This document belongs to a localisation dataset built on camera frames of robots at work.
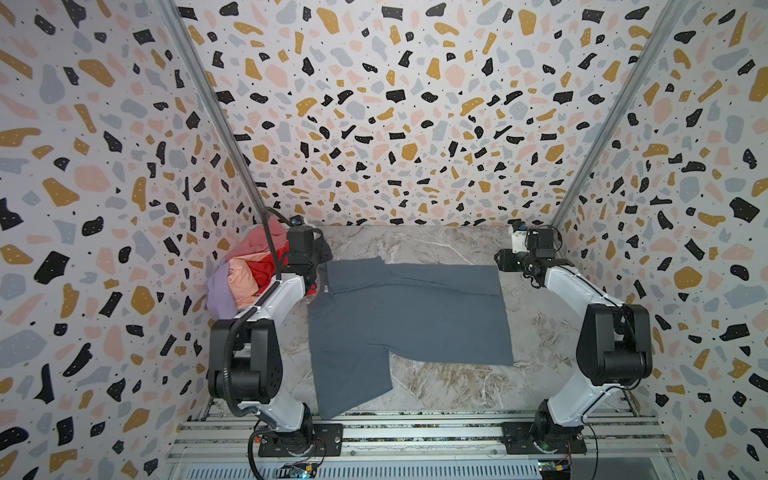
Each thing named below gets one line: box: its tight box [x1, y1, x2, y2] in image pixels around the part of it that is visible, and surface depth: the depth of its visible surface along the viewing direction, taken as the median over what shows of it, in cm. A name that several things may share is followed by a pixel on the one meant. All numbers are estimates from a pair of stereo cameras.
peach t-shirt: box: [226, 252, 271, 311], surface depth 86 cm
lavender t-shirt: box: [206, 262, 238, 320], surface depth 87 cm
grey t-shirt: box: [308, 257, 514, 420], surface depth 97 cm
